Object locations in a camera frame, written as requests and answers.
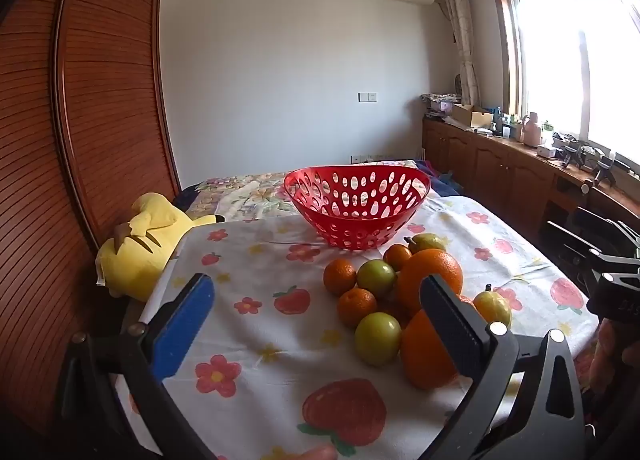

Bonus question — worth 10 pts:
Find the large orange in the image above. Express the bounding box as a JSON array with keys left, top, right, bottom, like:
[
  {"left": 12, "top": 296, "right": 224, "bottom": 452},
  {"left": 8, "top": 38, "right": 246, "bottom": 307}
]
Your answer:
[
  {"left": 400, "top": 296, "right": 475, "bottom": 391},
  {"left": 397, "top": 249, "right": 464, "bottom": 317}
]

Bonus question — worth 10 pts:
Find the small tangerine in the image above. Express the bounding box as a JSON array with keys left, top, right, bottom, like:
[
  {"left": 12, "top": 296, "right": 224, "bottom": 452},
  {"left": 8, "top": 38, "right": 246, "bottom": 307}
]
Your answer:
[
  {"left": 336, "top": 288, "right": 378, "bottom": 329},
  {"left": 323, "top": 258, "right": 358, "bottom": 297},
  {"left": 383, "top": 243, "right": 413, "bottom": 271}
]

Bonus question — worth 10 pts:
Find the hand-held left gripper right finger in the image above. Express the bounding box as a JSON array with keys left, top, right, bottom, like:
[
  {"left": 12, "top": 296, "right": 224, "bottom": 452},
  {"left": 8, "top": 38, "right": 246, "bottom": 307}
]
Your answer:
[{"left": 419, "top": 273, "right": 587, "bottom": 460}]

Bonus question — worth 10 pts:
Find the patterned curtain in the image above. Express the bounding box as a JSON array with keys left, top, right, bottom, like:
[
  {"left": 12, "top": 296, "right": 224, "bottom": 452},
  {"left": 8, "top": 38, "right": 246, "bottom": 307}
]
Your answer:
[{"left": 438, "top": 0, "right": 481, "bottom": 106}]

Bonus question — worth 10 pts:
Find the green lime front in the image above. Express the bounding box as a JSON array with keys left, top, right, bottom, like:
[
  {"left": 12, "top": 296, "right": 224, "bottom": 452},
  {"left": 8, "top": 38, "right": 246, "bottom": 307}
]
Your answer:
[{"left": 355, "top": 312, "right": 403, "bottom": 367}]

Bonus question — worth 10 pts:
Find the small black tripod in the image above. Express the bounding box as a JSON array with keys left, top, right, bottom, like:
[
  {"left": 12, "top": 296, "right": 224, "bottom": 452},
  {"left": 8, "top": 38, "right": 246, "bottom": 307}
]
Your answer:
[
  {"left": 595, "top": 156, "right": 617, "bottom": 187},
  {"left": 557, "top": 140, "right": 584, "bottom": 169}
]

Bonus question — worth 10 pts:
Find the yellow-green lemon back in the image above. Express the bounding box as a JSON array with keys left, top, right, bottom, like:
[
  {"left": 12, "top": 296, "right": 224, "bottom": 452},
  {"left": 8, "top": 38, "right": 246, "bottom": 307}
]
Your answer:
[{"left": 404, "top": 233, "right": 447, "bottom": 255}]

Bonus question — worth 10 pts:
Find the person's right hand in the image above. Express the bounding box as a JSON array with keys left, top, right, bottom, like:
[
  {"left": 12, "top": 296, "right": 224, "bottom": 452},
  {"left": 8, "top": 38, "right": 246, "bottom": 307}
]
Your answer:
[{"left": 589, "top": 318, "right": 640, "bottom": 396}]

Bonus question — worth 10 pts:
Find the wooden slatted wardrobe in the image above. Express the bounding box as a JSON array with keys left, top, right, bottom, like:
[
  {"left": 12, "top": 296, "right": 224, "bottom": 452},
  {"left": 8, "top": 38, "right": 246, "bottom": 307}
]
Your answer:
[{"left": 0, "top": 0, "right": 183, "bottom": 446}]

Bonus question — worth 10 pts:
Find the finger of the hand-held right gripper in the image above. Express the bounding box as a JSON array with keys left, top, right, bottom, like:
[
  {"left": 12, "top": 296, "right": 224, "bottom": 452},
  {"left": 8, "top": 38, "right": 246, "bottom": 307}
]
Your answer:
[
  {"left": 546, "top": 221, "right": 640, "bottom": 275},
  {"left": 575, "top": 206, "right": 640, "bottom": 247}
]

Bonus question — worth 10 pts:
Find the long wooden cabinet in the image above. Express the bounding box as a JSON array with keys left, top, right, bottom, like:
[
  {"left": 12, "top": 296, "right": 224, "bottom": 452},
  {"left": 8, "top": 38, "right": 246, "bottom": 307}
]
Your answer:
[{"left": 421, "top": 117, "right": 640, "bottom": 263}]

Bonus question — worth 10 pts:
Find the wooden framed window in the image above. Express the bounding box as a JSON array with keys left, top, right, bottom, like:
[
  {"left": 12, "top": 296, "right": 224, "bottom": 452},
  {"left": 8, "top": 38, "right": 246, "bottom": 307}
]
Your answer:
[{"left": 487, "top": 0, "right": 640, "bottom": 165}]

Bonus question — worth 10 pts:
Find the pile of folded cloths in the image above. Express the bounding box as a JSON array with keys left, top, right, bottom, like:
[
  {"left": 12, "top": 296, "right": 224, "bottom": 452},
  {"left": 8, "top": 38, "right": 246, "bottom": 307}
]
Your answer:
[{"left": 421, "top": 92, "right": 463, "bottom": 119}]

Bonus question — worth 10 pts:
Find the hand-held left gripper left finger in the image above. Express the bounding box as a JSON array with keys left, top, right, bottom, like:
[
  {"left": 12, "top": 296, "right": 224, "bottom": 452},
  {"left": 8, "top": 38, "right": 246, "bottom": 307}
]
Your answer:
[{"left": 54, "top": 272, "right": 217, "bottom": 460}]

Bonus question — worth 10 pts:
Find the green lime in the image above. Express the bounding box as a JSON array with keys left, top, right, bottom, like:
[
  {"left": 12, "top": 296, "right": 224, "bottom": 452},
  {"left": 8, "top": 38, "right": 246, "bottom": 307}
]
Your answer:
[
  {"left": 356, "top": 260, "right": 397, "bottom": 297},
  {"left": 355, "top": 312, "right": 403, "bottom": 367}
]

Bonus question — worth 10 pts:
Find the floral bedsheet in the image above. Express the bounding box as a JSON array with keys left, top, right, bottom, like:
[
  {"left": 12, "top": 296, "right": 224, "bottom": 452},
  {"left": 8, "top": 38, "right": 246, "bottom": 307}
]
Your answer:
[{"left": 182, "top": 160, "right": 451, "bottom": 224}]

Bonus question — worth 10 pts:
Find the yellow plush toy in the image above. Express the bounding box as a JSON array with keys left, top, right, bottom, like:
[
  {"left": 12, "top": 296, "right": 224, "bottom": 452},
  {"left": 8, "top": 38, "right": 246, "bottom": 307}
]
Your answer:
[{"left": 95, "top": 192, "right": 226, "bottom": 301}]

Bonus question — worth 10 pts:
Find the red perforated plastic basket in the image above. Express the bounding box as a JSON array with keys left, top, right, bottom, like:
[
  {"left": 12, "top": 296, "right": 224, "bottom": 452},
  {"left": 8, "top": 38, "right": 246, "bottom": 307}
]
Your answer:
[{"left": 283, "top": 166, "right": 432, "bottom": 251}]

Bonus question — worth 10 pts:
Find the dark blue blanket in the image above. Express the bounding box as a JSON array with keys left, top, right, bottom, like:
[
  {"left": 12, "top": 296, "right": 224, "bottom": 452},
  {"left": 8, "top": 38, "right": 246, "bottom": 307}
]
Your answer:
[{"left": 429, "top": 171, "right": 467, "bottom": 197}]

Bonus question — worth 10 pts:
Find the fruit and flower printed tablecloth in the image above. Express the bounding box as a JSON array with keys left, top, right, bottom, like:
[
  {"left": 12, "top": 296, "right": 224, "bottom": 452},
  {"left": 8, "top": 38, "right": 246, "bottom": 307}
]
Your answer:
[{"left": 125, "top": 194, "right": 601, "bottom": 460}]

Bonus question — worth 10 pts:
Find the yellow-green lemon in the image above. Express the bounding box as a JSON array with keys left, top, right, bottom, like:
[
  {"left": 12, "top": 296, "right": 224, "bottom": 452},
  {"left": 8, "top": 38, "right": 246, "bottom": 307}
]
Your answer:
[
  {"left": 404, "top": 233, "right": 447, "bottom": 255},
  {"left": 472, "top": 285, "right": 513, "bottom": 328}
]

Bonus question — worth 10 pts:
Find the green lime back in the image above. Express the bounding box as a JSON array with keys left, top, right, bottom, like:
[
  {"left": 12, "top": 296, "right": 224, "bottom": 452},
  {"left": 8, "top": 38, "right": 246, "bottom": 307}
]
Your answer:
[{"left": 356, "top": 260, "right": 397, "bottom": 297}]

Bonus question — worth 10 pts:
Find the person's left hand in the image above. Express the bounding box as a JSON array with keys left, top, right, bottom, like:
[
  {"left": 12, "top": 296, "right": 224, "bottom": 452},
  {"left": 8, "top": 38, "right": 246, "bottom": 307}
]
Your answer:
[{"left": 286, "top": 444, "right": 342, "bottom": 460}]

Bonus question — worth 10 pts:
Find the open cardboard box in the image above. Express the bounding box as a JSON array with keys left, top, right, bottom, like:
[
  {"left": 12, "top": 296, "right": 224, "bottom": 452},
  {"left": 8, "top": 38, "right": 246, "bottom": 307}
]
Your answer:
[{"left": 451, "top": 103, "right": 494, "bottom": 129}]

